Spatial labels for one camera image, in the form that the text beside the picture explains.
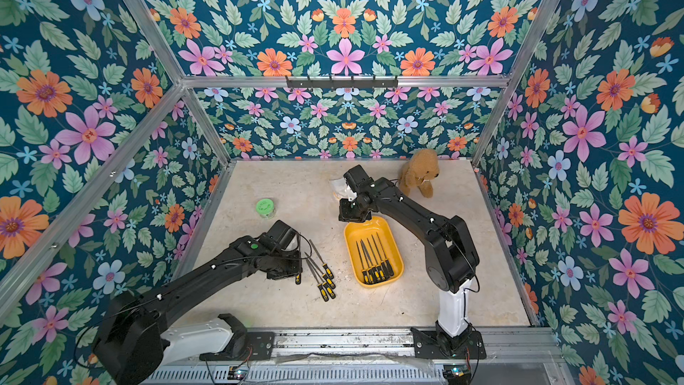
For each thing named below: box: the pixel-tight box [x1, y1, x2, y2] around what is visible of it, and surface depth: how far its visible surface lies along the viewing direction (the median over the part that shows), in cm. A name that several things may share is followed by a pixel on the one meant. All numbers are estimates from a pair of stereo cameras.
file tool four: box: [360, 238, 381, 283], surface depth 88 cm
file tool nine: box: [305, 259, 330, 303], surface depth 85 cm
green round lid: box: [255, 197, 276, 216], surface depth 101 cm
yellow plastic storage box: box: [343, 216, 405, 288], surface depth 94 cm
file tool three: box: [366, 237, 384, 281], surface depth 88 cm
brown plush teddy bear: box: [398, 147, 440, 199], surface depth 97 cm
